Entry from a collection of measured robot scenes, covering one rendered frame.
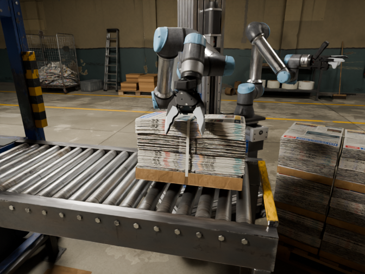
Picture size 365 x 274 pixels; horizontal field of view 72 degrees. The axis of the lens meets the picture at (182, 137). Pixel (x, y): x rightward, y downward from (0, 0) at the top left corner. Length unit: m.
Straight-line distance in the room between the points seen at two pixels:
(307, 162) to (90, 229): 1.13
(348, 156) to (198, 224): 0.95
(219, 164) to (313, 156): 0.77
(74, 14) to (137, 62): 2.48
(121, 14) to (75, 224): 8.12
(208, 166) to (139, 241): 0.32
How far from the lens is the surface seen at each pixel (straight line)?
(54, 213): 0.98
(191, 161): 0.87
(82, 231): 0.95
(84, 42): 9.37
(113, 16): 8.90
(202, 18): 1.86
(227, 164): 0.85
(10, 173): 1.30
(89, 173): 1.15
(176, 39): 1.32
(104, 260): 1.89
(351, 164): 1.53
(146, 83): 7.37
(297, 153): 1.53
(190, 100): 0.80
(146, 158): 0.91
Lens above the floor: 1.29
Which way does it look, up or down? 19 degrees down
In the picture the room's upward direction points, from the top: straight up
